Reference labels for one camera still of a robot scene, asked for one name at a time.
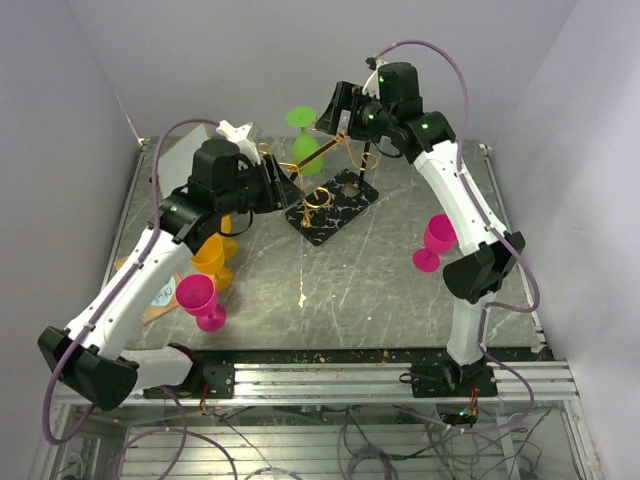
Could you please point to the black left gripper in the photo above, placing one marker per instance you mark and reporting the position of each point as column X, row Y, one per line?
column 282, row 192

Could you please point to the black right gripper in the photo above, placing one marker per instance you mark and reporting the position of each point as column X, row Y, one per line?
column 345, row 96

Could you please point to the green wine glass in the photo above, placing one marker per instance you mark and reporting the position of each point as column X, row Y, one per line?
column 303, row 118

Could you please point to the black gold wine glass rack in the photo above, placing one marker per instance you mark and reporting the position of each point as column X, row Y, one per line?
column 330, row 207

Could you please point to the yellow wine glass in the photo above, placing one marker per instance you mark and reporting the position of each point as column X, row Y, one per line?
column 230, row 245
column 210, row 261

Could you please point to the pink wine glass front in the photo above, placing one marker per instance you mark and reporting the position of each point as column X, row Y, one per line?
column 197, row 295

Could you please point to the pink wine glass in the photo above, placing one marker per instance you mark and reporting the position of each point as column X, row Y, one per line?
column 439, row 238
column 197, row 295

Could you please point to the pink wine glass back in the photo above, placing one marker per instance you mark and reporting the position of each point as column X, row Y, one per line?
column 439, row 238

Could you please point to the clear wine glass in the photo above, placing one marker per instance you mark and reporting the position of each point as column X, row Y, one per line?
column 385, row 145

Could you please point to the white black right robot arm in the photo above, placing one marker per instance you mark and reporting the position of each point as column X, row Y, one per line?
column 389, row 105

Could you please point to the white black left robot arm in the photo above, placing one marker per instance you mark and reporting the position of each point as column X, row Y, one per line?
column 89, row 355

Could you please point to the white gold framed board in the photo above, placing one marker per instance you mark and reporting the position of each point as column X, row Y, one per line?
column 175, row 165

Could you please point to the orange picture book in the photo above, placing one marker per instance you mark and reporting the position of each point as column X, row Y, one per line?
column 157, row 295

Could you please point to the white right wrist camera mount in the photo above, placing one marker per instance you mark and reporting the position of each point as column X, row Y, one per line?
column 371, row 86

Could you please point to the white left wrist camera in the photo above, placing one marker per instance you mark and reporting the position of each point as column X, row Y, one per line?
column 245, row 137

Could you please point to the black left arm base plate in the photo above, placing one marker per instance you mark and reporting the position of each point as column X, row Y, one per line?
column 210, row 375

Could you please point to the aluminium rail frame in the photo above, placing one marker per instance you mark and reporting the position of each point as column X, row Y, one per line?
column 336, row 415

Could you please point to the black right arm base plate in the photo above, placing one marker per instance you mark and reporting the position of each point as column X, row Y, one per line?
column 434, row 374

